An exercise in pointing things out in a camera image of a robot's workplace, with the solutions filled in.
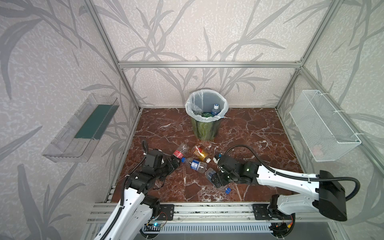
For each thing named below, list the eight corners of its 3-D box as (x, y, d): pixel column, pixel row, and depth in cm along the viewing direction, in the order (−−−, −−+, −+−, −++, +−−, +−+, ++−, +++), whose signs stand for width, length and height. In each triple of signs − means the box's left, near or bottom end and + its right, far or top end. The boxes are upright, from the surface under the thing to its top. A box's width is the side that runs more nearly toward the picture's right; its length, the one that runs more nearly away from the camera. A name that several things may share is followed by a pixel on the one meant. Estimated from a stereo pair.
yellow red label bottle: (192, 154, 97) (191, 149, 91) (198, 149, 99) (198, 143, 94) (202, 163, 93) (202, 158, 87) (208, 157, 95) (209, 152, 90)
